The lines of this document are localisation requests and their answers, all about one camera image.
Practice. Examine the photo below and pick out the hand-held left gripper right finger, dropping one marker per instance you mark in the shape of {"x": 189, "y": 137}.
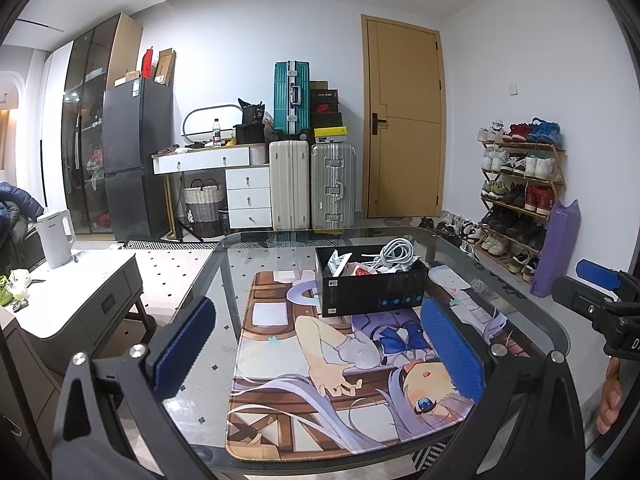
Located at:
{"x": 450, "y": 350}

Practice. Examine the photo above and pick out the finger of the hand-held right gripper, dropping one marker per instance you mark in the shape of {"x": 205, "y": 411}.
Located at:
{"x": 575, "y": 292}
{"x": 597, "y": 271}

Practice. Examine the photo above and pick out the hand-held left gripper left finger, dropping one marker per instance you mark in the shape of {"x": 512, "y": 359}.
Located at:
{"x": 182, "y": 345}

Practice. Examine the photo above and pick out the black cardboard box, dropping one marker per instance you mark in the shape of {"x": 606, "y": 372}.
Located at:
{"x": 370, "y": 295}

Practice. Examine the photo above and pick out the red and white packet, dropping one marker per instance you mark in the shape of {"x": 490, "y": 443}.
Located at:
{"x": 361, "y": 271}

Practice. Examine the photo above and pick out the person's right hand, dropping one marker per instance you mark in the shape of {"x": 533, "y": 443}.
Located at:
{"x": 611, "y": 395}

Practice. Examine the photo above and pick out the purple rolled mat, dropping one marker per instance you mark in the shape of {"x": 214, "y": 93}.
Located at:
{"x": 557, "y": 245}

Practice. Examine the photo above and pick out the grey side table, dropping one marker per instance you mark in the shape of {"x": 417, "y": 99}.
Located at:
{"x": 85, "y": 295}

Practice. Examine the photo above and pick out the printed desk mat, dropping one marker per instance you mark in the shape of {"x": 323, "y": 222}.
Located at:
{"x": 300, "y": 360}

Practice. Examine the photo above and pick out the pile of dark shoes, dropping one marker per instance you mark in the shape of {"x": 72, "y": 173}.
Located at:
{"x": 450, "y": 230}

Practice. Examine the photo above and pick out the shoe rack with shoes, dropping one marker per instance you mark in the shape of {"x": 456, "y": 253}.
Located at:
{"x": 520, "y": 165}

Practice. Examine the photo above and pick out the woven laundry basket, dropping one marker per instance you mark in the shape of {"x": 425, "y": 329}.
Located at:
{"x": 202, "y": 210}

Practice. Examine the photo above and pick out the white desk with drawers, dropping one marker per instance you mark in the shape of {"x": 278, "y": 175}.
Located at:
{"x": 245, "y": 195}

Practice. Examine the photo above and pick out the white electric kettle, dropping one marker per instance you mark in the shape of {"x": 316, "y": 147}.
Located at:
{"x": 52, "y": 240}

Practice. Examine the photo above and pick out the white flower bunch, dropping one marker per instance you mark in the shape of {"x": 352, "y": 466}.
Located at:
{"x": 12, "y": 285}

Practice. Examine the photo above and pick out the black refrigerator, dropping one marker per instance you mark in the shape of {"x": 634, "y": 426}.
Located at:
{"x": 135, "y": 160}

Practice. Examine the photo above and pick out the white suitcase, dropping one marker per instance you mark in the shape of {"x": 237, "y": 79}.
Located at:
{"x": 289, "y": 185}

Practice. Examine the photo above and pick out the silver suitcase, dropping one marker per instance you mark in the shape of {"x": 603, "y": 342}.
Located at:
{"x": 332, "y": 185}

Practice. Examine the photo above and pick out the white ribbed container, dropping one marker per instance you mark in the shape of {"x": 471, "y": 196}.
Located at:
{"x": 258, "y": 154}

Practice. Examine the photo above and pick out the clear plastic bottle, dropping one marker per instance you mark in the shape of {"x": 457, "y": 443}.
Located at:
{"x": 217, "y": 135}

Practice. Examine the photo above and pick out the blue puffer jacket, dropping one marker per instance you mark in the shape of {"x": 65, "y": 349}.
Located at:
{"x": 17, "y": 210}

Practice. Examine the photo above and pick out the white oval mirror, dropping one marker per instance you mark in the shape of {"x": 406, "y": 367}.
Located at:
{"x": 200, "y": 120}

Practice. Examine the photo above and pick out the black bag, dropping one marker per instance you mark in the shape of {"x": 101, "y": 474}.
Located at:
{"x": 250, "y": 120}

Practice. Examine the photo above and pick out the wooden door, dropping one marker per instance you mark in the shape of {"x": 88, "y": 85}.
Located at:
{"x": 405, "y": 110}

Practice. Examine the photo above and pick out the yellow and black shoebox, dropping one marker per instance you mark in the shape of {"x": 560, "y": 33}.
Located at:
{"x": 331, "y": 135}

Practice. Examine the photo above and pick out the teal suitcase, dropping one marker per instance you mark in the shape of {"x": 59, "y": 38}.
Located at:
{"x": 282, "y": 100}

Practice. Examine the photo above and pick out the small flat cardboard box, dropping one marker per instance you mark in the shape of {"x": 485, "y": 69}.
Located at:
{"x": 127, "y": 79}

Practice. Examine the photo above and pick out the brown cardboard box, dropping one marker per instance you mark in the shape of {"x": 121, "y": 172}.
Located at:
{"x": 166, "y": 67}

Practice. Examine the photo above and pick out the tall red box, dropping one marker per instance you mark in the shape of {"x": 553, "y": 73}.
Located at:
{"x": 147, "y": 62}

